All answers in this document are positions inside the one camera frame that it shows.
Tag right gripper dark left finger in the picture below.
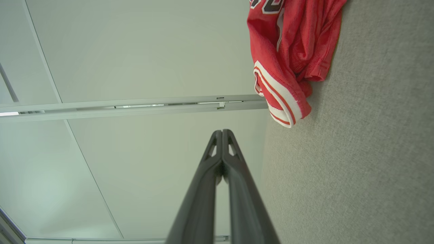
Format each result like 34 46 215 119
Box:
165 129 223 244

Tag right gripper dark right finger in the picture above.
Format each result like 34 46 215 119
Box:
222 129 281 244

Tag grey fabric sofa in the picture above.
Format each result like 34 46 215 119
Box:
261 0 434 244

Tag red mesh sports shorts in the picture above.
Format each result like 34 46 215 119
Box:
247 0 348 128

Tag grey wall rail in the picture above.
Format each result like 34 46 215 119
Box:
0 101 269 123
0 95 267 113

